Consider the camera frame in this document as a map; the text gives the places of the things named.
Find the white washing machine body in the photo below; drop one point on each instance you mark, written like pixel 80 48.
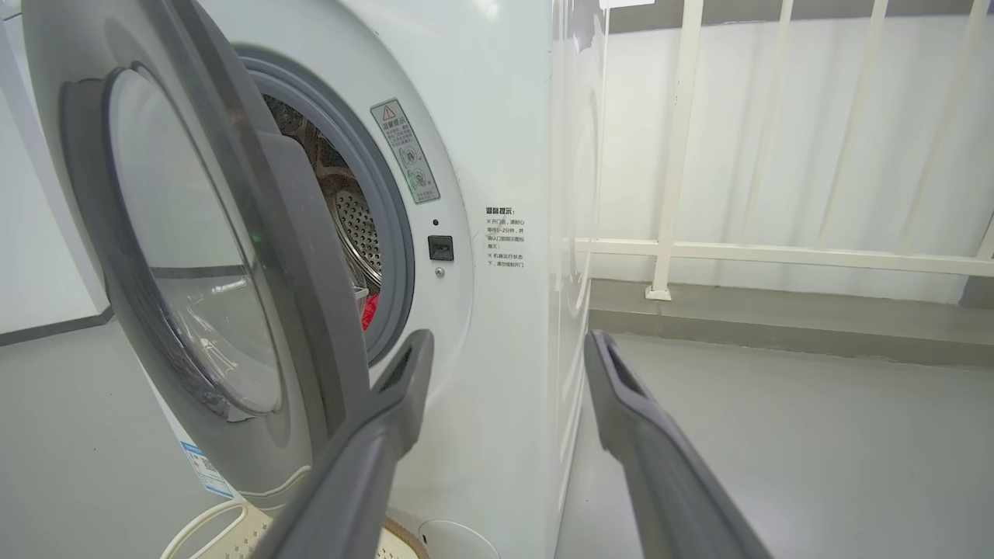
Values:
pixel 497 116

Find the round glass washing machine door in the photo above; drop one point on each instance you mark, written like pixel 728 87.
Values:
pixel 194 233

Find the round white filter cover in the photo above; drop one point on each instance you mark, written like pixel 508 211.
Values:
pixel 458 543

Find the cream perforated laundry basket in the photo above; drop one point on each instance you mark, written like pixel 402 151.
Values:
pixel 233 536

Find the grey warning sticker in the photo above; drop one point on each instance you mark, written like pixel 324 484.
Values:
pixel 404 151

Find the red and white garment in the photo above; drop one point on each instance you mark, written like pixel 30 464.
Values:
pixel 370 310

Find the steel washing drum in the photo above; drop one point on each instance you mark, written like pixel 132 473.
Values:
pixel 353 217

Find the white metal railing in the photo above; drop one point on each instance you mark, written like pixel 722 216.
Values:
pixel 672 155

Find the black door latch socket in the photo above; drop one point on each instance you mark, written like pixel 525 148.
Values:
pixel 440 248

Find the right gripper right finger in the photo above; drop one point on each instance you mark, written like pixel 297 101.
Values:
pixel 660 481

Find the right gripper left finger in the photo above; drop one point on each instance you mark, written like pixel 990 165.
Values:
pixel 365 466

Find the blue energy label sticker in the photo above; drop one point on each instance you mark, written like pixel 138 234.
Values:
pixel 206 470

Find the grey rubber door gasket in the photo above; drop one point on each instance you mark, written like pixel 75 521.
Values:
pixel 380 194

